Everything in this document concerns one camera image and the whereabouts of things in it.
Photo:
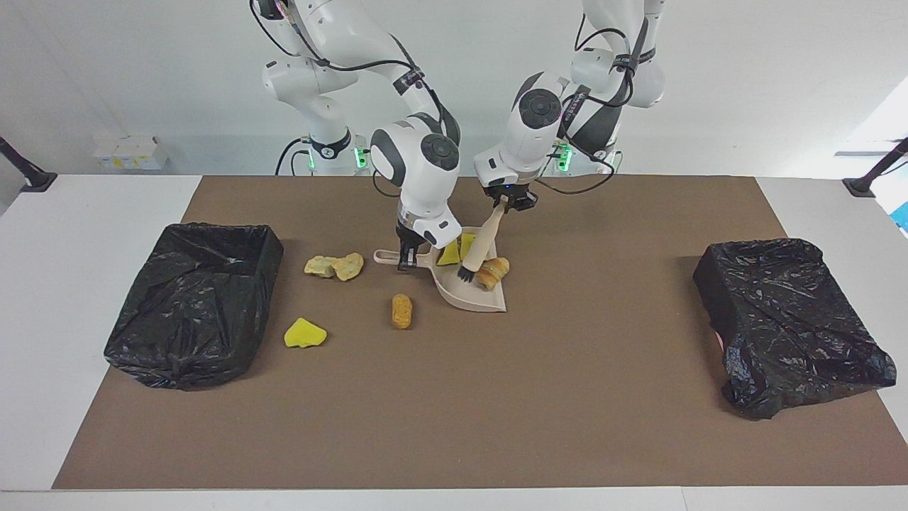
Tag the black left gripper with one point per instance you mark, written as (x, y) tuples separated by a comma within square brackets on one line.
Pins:
[(514, 193)]

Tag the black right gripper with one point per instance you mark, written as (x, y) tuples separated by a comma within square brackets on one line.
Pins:
[(408, 238)]

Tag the yellow wedge sponge piece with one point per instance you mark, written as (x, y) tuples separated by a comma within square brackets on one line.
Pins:
[(449, 255)]

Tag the beige hand brush black bristles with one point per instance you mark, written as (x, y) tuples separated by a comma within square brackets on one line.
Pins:
[(486, 238)]

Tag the large beige sponge chunk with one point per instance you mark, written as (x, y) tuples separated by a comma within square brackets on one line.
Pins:
[(493, 273)]

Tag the beige plastic dustpan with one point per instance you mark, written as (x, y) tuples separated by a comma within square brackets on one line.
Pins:
[(475, 298)]

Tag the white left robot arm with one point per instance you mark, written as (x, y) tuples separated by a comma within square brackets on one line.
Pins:
[(532, 135)]

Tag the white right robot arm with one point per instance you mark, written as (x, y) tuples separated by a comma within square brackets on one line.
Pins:
[(418, 163)]

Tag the open bin with black bag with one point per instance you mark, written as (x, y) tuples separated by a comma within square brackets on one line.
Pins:
[(191, 312)]

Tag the bag-covered bin with pink rim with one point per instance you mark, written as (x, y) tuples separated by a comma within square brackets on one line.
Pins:
[(787, 326)]

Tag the orange-brown oval sponge piece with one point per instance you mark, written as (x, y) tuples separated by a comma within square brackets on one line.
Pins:
[(401, 312)]

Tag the yellow rounded sponge piece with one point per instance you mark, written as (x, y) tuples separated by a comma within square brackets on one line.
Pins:
[(305, 333)]

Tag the brown table mat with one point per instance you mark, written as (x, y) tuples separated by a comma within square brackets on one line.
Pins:
[(603, 426)]

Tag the white boxes with yellow labels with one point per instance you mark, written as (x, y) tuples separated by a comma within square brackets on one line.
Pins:
[(130, 152)]

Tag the blue plastic object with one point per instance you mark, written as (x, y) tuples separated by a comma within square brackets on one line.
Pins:
[(903, 216)]

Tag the black camera stand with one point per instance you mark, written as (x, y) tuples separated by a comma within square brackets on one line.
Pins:
[(35, 181), (862, 186)]

